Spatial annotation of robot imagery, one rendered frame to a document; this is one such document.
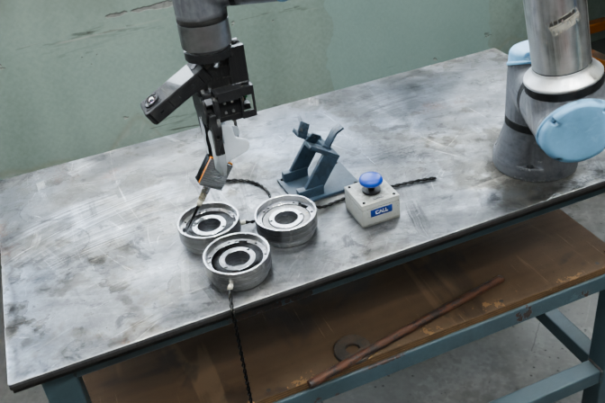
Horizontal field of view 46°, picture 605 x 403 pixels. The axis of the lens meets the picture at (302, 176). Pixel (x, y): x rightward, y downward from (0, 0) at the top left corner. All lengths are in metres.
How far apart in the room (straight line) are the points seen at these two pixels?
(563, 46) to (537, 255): 0.59
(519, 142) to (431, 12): 1.88
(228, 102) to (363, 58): 1.97
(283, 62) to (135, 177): 1.54
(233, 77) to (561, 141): 0.50
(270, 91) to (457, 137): 1.56
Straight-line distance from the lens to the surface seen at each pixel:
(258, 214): 1.20
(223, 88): 1.08
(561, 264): 1.54
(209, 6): 1.02
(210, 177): 1.15
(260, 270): 1.08
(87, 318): 1.13
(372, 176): 1.18
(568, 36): 1.08
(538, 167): 1.31
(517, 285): 1.47
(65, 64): 2.69
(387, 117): 1.53
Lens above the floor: 1.51
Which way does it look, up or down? 32 degrees down
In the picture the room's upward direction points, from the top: 7 degrees counter-clockwise
